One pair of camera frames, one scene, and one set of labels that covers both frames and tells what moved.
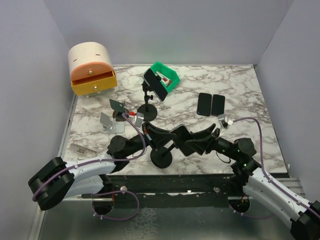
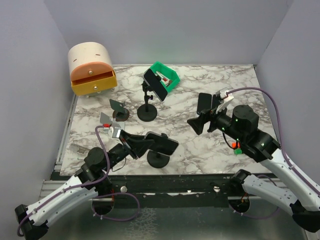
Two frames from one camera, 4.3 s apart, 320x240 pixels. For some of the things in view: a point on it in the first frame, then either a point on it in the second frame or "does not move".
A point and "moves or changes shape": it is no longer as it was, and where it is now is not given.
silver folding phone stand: (110, 125) does not move
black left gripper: (156, 137) to (135, 144)
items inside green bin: (164, 80) does not move
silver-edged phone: (183, 134) moves or changes shape
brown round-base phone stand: (119, 110) does not move
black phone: (204, 104) does not move
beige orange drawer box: (91, 72) does not move
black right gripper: (200, 145) to (197, 123)
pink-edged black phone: (218, 105) does not move
